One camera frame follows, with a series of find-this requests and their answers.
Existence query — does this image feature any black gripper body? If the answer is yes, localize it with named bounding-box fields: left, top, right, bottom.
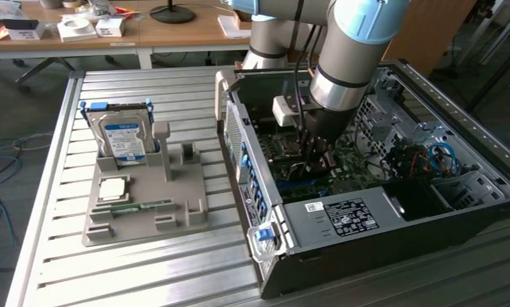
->
left=300, top=107, right=358, bottom=144

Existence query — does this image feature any black NVIDIA graphics card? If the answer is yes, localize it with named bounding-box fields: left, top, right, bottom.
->
left=282, top=156, right=337, bottom=184

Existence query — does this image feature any metal CPU socket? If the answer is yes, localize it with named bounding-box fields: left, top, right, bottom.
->
left=274, top=132, right=308, bottom=157

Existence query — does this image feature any green motherboard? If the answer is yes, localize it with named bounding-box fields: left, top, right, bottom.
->
left=254, top=118, right=393, bottom=204

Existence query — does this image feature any blue expansion slot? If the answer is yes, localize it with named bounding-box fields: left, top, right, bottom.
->
left=278, top=178, right=322, bottom=190

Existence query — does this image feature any perforated metal disk bay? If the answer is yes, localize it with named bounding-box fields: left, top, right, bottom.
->
left=357, top=68, right=414, bottom=151

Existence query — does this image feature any grey power supply unit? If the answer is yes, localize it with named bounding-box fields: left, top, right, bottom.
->
left=280, top=187, right=409, bottom=249

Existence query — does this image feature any black open PC case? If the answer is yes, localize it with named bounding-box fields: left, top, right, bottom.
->
left=216, top=58, right=510, bottom=301

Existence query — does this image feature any silver disk bay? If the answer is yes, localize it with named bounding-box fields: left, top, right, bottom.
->
left=429, top=169, right=508, bottom=212

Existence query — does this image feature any white paper stack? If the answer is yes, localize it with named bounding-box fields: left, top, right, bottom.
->
left=218, top=15, right=253, bottom=39

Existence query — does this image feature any wooden cabinet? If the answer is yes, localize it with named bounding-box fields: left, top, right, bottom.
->
left=382, top=0, right=481, bottom=77

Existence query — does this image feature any brown cardboard box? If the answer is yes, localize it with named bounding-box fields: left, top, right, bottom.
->
left=233, top=12, right=254, bottom=31

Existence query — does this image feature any grey parts rack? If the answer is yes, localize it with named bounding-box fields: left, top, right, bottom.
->
left=81, top=120, right=213, bottom=248

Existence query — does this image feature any green RAM stick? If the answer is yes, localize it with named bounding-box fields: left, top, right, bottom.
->
left=109, top=200, right=173, bottom=214

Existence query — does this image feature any hard disk with blue rails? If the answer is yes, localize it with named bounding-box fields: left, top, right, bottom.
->
left=78, top=98, right=157, bottom=167

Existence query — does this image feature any silver CPU chip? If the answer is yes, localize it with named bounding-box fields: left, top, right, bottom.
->
left=97, top=178, right=130, bottom=202

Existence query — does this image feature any black lamp base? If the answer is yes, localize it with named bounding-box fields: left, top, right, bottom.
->
left=150, top=0, right=197, bottom=25

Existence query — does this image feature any orange packet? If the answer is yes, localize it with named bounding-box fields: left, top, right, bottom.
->
left=113, top=6, right=144, bottom=20

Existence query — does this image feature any small white box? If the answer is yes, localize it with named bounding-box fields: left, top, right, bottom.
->
left=95, top=17, right=126, bottom=38

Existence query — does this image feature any white box with tape roll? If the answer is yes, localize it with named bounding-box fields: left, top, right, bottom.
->
left=57, top=17, right=99, bottom=43

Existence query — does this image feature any wooden desk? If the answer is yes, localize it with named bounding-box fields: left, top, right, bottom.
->
left=0, top=0, right=374, bottom=70

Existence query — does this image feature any black and white box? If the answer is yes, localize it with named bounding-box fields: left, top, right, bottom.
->
left=2, top=19, right=47, bottom=41

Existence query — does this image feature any clear plastic bag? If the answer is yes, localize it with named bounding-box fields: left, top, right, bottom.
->
left=0, top=0, right=26, bottom=23

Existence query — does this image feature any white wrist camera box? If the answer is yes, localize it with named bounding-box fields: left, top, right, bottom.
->
left=272, top=95, right=306, bottom=127

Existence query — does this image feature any black camera cable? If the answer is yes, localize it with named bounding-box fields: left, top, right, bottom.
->
left=292, top=0, right=308, bottom=132

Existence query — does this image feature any red wire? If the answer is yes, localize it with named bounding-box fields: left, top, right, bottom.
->
left=412, top=150, right=430, bottom=172

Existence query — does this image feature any blue wire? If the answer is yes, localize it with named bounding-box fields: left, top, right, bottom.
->
left=428, top=142, right=461, bottom=178

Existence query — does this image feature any grey case handle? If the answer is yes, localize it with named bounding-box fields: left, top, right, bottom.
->
left=246, top=223, right=293, bottom=265

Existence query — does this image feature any white floor cable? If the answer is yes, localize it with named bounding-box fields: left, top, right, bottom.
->
left=0, top=132, right=54, bottom=152

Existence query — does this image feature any blue floor cable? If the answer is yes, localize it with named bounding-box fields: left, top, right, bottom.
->
left=0, top=150, right=23, bottom=253

